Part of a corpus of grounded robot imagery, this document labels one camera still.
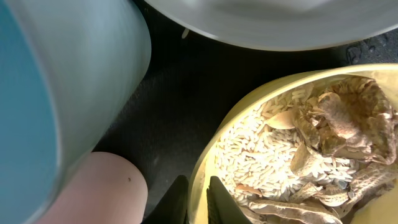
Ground yellow bowl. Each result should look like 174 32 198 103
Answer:
187 63 397 224

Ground rice and peanut shell scraps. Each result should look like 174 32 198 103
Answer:
213 77 397 223

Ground pink plastic cup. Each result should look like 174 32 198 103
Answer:
37 152 148 224

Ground round black tray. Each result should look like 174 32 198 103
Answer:
96 1 397 215

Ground grey-white plate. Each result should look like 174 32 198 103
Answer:
146 0 397 52

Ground blue plastic cup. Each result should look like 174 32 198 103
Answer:
1 0 151 223

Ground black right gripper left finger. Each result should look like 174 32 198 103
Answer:
142 175 188 224

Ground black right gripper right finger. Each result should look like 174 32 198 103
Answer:
206 176 251 224

